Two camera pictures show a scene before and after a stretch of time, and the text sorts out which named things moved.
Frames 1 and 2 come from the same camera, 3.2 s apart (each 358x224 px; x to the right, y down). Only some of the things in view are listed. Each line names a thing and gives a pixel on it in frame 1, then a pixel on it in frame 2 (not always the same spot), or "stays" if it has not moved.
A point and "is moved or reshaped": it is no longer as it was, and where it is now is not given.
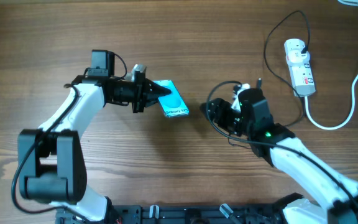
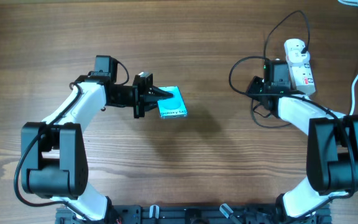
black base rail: [188, 214] stays
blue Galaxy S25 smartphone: [173, 104] is moved or reshaped
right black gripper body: [217, 110] → [257, 86]
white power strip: [299, 68] stays
